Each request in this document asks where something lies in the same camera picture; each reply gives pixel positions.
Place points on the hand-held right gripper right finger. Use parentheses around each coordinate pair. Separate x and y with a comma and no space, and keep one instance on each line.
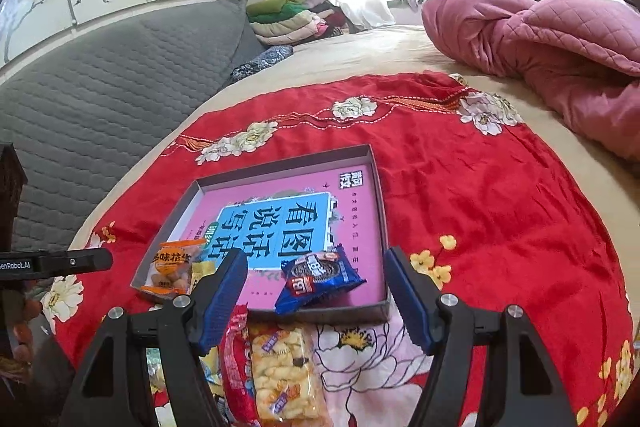
(410,302)

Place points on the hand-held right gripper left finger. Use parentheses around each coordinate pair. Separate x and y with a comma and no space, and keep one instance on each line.
(225,292)

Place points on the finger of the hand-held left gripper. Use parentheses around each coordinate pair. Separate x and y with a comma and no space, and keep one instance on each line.
(80,262)

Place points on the blue cookie packet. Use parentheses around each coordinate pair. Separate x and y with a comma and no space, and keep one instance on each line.
(310,279)

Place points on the red rice cracker packet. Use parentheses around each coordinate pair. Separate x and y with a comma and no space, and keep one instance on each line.
(280,367)

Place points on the grey cardboard box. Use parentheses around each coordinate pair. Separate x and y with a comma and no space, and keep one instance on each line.
(350,217)

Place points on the light blue snack packet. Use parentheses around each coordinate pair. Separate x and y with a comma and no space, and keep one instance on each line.
(202,272)

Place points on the orange peanut packet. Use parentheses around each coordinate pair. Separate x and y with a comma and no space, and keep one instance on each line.
(167,267)

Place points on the red floral blanket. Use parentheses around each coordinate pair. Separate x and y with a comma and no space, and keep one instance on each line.
(475,207)

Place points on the grey quilted headboard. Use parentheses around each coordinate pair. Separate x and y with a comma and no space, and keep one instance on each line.
(100,97)

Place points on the dark patterned cloth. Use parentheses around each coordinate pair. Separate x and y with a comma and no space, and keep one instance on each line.
(262,62)

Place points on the beige bed sheet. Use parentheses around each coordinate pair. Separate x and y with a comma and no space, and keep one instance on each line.
(375,52)

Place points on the folded cream blanket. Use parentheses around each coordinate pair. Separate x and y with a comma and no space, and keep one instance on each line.
(285,32)

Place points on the pile of pink clothes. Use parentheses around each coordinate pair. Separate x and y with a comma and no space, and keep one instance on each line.
(330,19)

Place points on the folded green blanket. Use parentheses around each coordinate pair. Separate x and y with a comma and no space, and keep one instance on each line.
(277,4)

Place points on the pink quilted comforter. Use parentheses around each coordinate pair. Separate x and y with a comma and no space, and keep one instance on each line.
(550,42)

